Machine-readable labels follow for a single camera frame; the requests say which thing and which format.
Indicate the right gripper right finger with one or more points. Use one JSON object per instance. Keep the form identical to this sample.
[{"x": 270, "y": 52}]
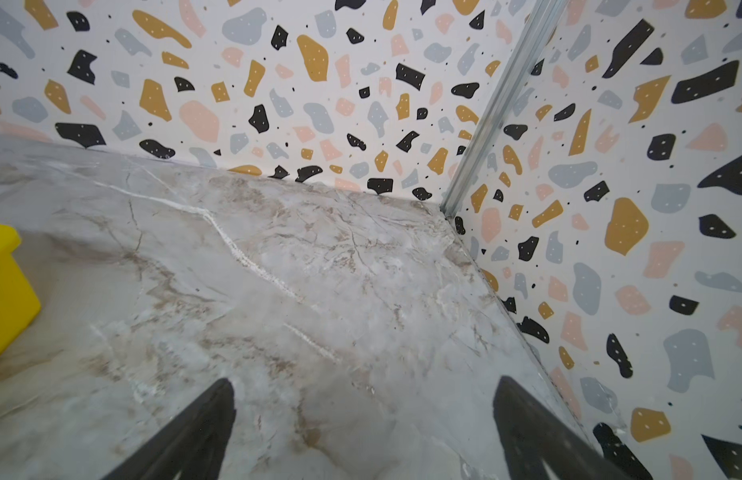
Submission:
[{"x": 536, "y": 444}]

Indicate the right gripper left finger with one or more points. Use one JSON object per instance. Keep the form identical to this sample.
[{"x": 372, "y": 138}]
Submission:
[{"x": 192, "y": 445}]

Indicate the yellow plastic bin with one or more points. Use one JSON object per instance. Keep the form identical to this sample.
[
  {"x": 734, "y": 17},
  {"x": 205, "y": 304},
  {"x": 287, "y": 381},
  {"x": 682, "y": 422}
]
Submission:
[{"x": 19, "y": 304}]

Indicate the right corner aluminium post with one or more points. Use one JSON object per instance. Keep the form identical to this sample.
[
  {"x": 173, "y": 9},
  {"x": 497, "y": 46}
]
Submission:
[{"x": 543, "y": 20}]

